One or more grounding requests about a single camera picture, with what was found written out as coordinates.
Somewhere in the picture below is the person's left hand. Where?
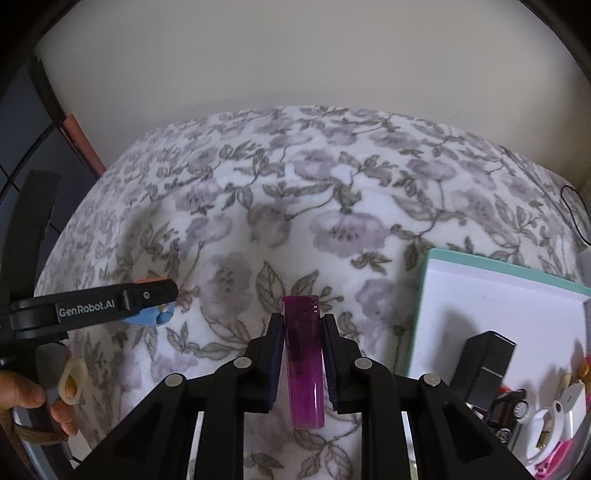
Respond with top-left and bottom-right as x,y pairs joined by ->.
0,371 -> 71,437

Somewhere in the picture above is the black plug adapter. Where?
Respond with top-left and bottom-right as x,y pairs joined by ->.
449,330 -> 516,413

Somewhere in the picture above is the black toy car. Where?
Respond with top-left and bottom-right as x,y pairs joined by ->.
480,388 -> 528,446

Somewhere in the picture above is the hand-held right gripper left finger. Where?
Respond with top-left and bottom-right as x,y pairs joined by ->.
74,313 -> 284,480

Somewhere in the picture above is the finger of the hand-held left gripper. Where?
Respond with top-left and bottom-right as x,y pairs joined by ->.
121,278 -> 179,316

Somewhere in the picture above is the white card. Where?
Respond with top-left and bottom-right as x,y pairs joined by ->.
522,381 -> 587,468

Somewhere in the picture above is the orange and blue toy block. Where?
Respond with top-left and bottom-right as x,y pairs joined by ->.
124,276 -> 176,326

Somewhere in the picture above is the black cable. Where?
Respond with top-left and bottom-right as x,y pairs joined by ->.
561,185 -> 591,245

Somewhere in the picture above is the teal white box tray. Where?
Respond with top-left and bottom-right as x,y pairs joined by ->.
401,248 -> 591,478

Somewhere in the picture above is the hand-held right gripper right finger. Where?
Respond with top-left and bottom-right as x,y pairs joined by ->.
322,314 -> 532,480

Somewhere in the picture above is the dark furniture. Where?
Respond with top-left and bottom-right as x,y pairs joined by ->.
0,55 -> 107,305

